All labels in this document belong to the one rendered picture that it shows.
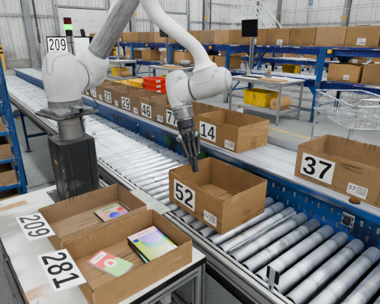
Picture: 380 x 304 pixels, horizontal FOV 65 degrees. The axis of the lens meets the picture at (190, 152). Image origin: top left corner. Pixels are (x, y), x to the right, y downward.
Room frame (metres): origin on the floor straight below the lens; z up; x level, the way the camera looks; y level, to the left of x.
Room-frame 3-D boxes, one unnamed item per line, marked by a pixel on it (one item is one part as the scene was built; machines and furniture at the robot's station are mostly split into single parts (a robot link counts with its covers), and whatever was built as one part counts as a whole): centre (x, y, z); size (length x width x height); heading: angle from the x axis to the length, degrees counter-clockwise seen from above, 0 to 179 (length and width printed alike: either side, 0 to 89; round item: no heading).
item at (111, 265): (0.88, 0.29, 0.76); 0.16 x 0.07 x 0.02; 61
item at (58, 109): (1.42, 0.58, 1.24); 0.22 x 0.18 x 0.06; 51
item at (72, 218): (1.14, 0.42, 0.80); 0.38 x 0.28 x 0.10; 131
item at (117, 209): (1.21, 0.34, 0.76); 0.19 x 0.14 x 0.02; 41
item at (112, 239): (0.90, 0.23, 0.80); 0.38 x 0.28 x 0.10; 129
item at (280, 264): (1.00, -0.44, 0.72); 0.52 x 0.05 x 0.05; 128
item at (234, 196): (1.32, -0.13, 0.83); 0.39 x 0.29 x 0.17; 39
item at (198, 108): (2.24, -0.03, 0.96); 0.39 x 0.29 x 0.17; 38
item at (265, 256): (1.05, -0.40, 0.72); 0.52 x 0.05 x 0.05; 128
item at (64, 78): (1.44, 0.60, 1.38); 0.18 x 0.16 x 0.22; 165
